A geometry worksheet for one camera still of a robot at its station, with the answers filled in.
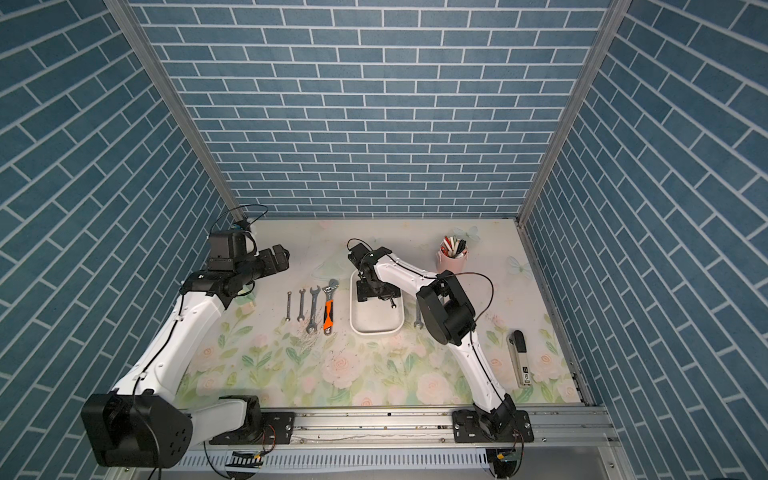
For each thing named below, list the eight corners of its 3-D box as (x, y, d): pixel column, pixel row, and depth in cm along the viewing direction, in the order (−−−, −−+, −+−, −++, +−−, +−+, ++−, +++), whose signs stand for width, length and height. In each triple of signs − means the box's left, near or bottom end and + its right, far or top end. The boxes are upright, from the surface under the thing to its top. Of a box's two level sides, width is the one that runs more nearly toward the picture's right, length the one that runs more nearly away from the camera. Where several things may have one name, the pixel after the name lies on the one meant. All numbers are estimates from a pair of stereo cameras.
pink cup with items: (436, 278, 105) (440, 258, 96) (434, 257, 111) (438, 236, 102) (463, 278, 105) (469, 258, 96) (459, 257, 111) (465, 236, 102)
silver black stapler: (518, 387, 82) (524, 382, 78) (506, 337, 91) (511, 330, 88) (531, 387, 82) (538, 382, 78) (518, 337, 91) (523, 330, 88)
